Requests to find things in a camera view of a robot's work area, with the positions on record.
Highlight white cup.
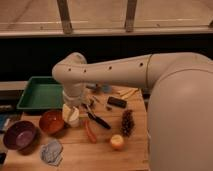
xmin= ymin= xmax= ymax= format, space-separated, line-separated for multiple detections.
xmin=66 ymin=107 xmax=80 ymax=127

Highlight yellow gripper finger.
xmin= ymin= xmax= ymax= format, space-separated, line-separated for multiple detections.
xmin=62 ymin=104 xmax=74 ymax=122

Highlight purple bowl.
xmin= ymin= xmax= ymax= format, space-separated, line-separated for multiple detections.
xmin=3 ymin=120 xmax=37 ymax=150

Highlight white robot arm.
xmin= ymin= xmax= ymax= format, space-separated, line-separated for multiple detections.
xmin=52 ymin=52 xmax=213 ymax=171

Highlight yellow apple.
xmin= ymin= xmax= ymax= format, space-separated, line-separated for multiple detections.
xmin=110 ymin=134 xmax=125 ymax=150

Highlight orange bowl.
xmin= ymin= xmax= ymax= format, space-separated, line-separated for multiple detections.
xmin=39 ymin=110 xmax=64 ymax=135

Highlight brown grape bunch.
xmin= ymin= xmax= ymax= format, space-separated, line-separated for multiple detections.
xmin=121 ymin=110 xmax=134 ymax=137

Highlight grey blue towel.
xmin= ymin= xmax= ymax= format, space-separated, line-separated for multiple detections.
xmin=40 ymin=139 xmax=63 ymax=166

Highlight wooden sticks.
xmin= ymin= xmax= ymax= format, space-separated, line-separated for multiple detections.
xmin=118 ymin=88 xmax=138 ymax=100

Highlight black rectangular block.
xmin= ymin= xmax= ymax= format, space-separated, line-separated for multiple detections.
xmin=107 ymin=97 xmax=127 ymax=108

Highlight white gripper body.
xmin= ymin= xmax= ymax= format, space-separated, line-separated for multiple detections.
xmin=62 ymin=87 xmax=85 ymax=108

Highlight green plastic tray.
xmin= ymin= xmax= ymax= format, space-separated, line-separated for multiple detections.
xmin=17 ymin=76 xmax=63 ymax=111

